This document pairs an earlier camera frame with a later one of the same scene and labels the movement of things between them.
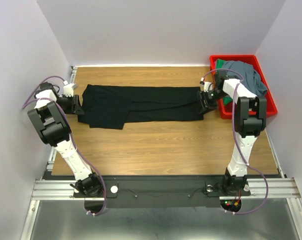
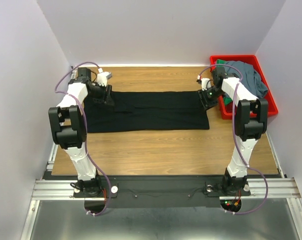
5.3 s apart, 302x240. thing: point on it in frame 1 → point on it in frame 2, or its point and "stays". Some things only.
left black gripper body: [67, 104] → [99, 92]
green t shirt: [227, 100] stays
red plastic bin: [229, 111] stays
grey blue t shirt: [251, 79] stays
